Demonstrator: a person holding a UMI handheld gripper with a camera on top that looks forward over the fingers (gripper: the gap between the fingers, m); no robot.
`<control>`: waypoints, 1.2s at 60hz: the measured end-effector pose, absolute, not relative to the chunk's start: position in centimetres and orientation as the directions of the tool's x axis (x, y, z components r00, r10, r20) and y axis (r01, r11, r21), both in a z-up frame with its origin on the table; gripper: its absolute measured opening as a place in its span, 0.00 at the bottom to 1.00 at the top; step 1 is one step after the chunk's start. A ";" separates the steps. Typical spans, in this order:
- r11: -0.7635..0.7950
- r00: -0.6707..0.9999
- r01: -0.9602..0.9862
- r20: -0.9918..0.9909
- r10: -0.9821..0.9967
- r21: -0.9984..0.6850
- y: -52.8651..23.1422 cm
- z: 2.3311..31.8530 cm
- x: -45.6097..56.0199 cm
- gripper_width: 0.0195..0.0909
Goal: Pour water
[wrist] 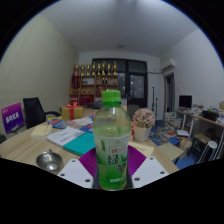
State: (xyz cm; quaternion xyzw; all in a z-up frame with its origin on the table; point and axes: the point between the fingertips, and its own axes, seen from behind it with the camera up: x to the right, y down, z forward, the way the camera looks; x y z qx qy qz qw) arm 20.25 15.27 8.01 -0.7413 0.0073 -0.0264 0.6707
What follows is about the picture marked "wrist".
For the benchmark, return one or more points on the purple sign board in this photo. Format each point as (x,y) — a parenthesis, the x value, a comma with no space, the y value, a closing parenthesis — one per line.
(12,117)

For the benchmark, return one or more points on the thick cream book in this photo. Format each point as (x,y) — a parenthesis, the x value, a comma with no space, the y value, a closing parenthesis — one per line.
(41,131)

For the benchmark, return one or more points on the white wall air conditioner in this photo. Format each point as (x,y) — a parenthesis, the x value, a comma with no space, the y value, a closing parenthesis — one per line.
(168,65)

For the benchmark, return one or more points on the pile of books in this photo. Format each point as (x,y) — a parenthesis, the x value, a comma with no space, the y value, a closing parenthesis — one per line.
(172,122)

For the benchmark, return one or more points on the pink flowers in white pot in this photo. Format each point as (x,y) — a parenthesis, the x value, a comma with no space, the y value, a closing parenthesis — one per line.
(144,118)

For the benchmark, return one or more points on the white-legged wooden side desk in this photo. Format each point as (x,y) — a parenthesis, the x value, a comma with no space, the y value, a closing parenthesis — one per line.
(206,120)

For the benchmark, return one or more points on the wooden shelf unit with trophies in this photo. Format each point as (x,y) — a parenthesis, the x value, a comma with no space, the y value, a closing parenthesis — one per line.
(88,86)

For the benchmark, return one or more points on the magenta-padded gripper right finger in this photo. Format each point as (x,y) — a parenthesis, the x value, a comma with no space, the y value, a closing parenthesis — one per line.
(150,170)

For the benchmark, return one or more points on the teal book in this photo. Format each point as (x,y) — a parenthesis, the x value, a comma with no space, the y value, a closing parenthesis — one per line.
(80,144)

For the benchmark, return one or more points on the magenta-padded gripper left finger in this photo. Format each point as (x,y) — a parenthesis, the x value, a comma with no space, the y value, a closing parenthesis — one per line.
(76,171)

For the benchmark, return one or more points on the yellow gift box red ribbon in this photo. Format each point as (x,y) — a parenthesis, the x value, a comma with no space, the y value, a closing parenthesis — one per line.
(72,112)

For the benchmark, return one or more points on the black office chair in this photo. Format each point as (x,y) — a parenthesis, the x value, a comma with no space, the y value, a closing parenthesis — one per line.
(33,111)

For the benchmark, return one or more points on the green tea drink bottle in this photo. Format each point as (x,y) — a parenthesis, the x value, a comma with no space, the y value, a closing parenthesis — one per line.
(111,156)

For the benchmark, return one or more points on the white round stool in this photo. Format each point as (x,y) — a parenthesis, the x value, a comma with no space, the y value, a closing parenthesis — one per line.
(210,145)

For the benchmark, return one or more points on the flat pale yellow book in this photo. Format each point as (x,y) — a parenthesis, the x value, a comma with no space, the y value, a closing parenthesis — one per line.
(143,148)

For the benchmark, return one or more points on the brown wooden stool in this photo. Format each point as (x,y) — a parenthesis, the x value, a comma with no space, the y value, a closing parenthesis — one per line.
(201,137)

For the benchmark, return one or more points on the black computer monitor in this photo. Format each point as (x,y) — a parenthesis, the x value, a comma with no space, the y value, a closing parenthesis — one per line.
(185,101)

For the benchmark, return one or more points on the small steel cup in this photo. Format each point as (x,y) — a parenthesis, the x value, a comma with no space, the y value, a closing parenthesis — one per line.
(49,161)

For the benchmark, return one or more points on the white printed booklet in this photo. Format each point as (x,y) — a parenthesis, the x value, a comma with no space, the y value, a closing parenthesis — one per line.
(65,136)

